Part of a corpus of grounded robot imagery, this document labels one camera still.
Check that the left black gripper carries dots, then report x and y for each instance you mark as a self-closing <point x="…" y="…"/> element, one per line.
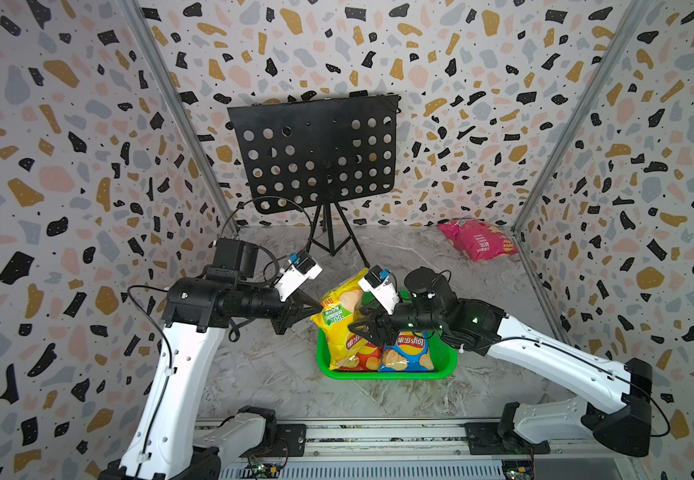
<point x="295" y="309"/>

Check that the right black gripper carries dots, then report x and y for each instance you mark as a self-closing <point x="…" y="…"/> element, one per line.
<point x="377" y="322"/>

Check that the red potato chips bag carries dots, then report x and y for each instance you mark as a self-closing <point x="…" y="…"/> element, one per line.
<point x="366" y="359"/>

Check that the yellow potato chips bag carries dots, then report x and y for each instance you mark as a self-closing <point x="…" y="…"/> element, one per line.
<point x="341" y="307"/>

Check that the blue potato chips bag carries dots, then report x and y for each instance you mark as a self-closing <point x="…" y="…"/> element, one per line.
<point x="410" y="353"/>

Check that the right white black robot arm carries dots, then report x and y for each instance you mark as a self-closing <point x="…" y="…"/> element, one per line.
<point x="611" y="401"/>

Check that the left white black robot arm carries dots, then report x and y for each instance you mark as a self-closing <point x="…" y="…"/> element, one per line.
<point x="200" y="313"/>

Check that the green plastic basket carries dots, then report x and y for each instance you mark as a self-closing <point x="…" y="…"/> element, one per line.
<point x="443" y="357"/>

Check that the pink potato chips bag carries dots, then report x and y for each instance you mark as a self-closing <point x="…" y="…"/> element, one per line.
<point x="478" y="240"/>

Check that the left green circuit board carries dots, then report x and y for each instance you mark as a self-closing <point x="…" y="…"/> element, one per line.
<point x="259" y="470"/>

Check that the green circuit board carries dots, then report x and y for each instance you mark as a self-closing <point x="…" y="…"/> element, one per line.
<point x="259" y="470"/>
<point x="518" y="470"/>

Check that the black perforated music stand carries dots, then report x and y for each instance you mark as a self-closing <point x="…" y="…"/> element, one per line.
<point x="313" y="156"/>

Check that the right green circuit board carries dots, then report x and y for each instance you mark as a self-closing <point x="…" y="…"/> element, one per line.
<point x="518" y="470"/>

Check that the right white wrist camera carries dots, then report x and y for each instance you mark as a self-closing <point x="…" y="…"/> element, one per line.
<point x="378" y="282"/>

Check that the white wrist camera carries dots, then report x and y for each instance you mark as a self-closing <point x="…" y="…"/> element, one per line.
<point x="378" y="282"/>
<point x="301" y="268"/>

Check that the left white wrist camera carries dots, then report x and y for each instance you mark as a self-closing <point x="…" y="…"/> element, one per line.
<point x="301" y="268"/>

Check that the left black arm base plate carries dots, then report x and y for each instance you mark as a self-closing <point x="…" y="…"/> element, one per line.
<point x="285" y="440"/>

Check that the aluminium mounting rail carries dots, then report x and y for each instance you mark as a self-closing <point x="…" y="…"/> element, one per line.
<point x="383" y="441"/>

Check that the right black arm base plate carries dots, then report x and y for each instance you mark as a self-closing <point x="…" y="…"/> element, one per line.
<point x="492" y="438"/>

